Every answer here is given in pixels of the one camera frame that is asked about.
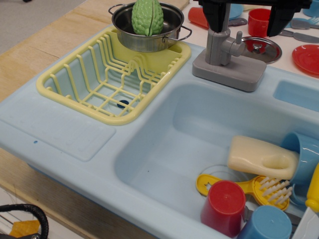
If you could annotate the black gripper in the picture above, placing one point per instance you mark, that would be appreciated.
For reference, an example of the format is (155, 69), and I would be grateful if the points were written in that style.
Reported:
(282, 11)

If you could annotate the grey toy faucet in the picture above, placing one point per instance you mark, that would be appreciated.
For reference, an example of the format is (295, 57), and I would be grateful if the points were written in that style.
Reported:
(222, 62)

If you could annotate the red cup upright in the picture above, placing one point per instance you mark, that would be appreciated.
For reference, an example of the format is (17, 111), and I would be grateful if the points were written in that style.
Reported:
(258, 20)

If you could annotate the steel pot lid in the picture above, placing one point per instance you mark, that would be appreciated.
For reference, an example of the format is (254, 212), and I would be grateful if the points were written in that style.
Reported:
(261, 49)

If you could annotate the grey plastic fork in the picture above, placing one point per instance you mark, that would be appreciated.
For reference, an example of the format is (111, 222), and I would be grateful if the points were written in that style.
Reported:
(300, 24)

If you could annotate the red cup lying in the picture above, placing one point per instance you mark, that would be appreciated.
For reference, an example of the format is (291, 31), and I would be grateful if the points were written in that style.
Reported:
(196, 16)

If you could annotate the grey plastic knife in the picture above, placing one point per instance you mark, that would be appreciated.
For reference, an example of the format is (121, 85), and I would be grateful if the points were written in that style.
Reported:
(300, 36)

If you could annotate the red plate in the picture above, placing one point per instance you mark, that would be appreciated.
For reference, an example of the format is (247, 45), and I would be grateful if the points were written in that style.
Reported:
(306, 58)

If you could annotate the small steel pot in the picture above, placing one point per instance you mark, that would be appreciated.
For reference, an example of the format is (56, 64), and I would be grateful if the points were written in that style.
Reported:
(172, 30)

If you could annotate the green plastic cabbage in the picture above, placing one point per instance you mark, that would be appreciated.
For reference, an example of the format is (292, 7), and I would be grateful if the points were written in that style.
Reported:
(147, 17)

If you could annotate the blue mug in sink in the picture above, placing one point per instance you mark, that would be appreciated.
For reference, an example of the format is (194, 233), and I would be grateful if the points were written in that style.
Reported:
(308, 150)

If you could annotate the blue sink plug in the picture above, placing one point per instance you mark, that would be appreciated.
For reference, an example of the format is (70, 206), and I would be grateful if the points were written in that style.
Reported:
(122, 104)

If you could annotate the yellow plastic dish rack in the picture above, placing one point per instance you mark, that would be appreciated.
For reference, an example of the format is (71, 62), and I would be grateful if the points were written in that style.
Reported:
(100, 72)

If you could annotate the yellow dish brush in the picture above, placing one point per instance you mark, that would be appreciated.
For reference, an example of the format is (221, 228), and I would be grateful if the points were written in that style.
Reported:
(265, 190)

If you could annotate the light blue toy sink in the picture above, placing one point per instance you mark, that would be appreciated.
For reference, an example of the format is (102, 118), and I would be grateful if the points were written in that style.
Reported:
(138, 179)

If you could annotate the yellow plastic bottle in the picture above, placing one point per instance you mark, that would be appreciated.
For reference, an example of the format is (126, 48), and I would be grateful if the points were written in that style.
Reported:
(313, 192)

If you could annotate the red cup in sink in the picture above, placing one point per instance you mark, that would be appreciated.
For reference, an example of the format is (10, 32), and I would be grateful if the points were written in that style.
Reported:
(224, 208)

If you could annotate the blue cup front sink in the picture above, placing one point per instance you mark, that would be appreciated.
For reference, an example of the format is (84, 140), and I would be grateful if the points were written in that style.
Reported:
(267, 222)

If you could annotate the orange object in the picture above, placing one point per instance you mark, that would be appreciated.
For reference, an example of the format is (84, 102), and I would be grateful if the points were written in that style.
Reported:
(24, 228)

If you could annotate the grey utensil handle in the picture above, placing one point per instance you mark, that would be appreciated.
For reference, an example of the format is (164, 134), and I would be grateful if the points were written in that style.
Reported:
(237, 22)

